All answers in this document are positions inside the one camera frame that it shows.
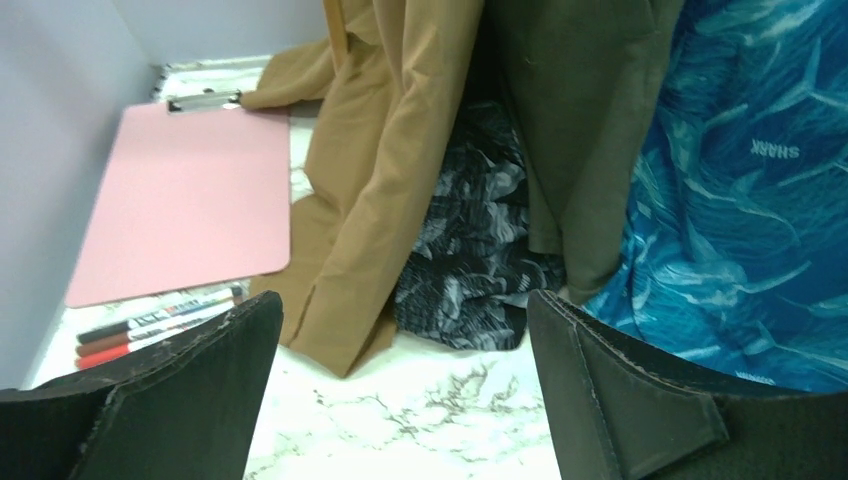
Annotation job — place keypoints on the dark patterned shorts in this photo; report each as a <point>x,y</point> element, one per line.
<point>467,280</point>

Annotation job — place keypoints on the pink clipboard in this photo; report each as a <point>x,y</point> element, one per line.
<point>196,191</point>

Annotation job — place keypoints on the tan brown shorts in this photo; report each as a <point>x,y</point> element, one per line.
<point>373,161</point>

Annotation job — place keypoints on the blue patterned shorts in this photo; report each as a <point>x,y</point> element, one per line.
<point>734,251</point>

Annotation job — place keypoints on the dark green shorts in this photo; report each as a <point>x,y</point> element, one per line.
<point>582,78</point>

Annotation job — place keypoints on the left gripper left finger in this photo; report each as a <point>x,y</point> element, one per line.
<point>184,408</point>

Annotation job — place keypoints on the marker set pack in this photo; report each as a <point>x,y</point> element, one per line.
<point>118,339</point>

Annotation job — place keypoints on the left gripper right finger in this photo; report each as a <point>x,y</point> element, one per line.
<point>619,408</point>

